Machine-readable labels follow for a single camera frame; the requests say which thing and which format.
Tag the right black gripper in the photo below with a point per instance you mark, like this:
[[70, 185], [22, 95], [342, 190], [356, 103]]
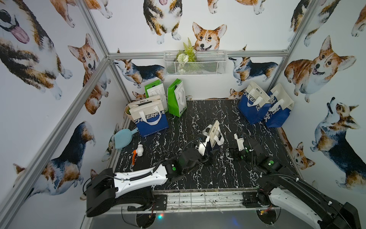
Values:
[[235, 154]]

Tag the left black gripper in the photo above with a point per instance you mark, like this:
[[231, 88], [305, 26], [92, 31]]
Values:
[[208, 142]]

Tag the dark blue white bag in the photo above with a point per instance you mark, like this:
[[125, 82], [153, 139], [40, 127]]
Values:
[[215, 134]]

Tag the green white takeout bag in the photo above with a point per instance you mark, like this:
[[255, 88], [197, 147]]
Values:
[[157, 88]]

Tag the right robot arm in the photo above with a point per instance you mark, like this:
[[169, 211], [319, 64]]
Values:
[[278, 186]]

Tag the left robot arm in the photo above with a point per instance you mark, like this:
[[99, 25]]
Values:
[[109, 188]]

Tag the small white orange bottle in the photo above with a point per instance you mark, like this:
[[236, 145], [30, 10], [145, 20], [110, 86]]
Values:
[[137, 153]]

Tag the light blue dustpan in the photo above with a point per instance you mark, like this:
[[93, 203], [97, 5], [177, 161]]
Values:
[[124, 137]]

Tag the terracotta pot with plant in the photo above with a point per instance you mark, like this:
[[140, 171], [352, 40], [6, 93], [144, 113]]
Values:
[[127, 112]]

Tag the artificial fern with flower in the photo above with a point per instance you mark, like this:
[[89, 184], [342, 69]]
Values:
[[186, 58]]

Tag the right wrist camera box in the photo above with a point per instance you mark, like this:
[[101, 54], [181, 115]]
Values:
[[240, 143]]

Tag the aluminium frame rail front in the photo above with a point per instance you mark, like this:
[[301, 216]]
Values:
[[221, 200]]

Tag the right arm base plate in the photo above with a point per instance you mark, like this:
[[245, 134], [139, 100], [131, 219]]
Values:
[[256, 200]]

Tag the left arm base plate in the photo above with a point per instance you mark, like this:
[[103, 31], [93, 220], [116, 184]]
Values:
[[158, 202]]

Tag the white wire wall basket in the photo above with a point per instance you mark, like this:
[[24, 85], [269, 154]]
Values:
[[208, 63]]

